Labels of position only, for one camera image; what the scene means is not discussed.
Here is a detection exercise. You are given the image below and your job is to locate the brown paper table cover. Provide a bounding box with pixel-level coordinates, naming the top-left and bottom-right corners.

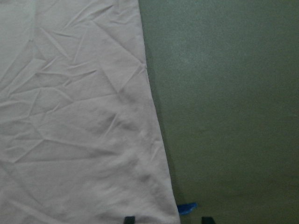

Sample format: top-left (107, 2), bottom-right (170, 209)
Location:
top-left (139, 0), bottom-right (299, 224)

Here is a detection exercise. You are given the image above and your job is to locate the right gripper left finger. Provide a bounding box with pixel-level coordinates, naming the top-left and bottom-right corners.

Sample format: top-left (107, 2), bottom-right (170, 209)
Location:
top-left (123, 216), bottom-right (135, 224)

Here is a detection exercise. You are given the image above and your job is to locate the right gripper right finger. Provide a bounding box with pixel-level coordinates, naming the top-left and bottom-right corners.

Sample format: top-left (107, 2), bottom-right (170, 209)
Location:
top-left (201, 217), bottom-right (215, 224)

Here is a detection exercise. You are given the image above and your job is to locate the pink Snoopy t-shirt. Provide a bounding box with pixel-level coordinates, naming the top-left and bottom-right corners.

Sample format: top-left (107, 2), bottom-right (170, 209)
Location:
top-left (0, 0), bottom-right (180, 224)

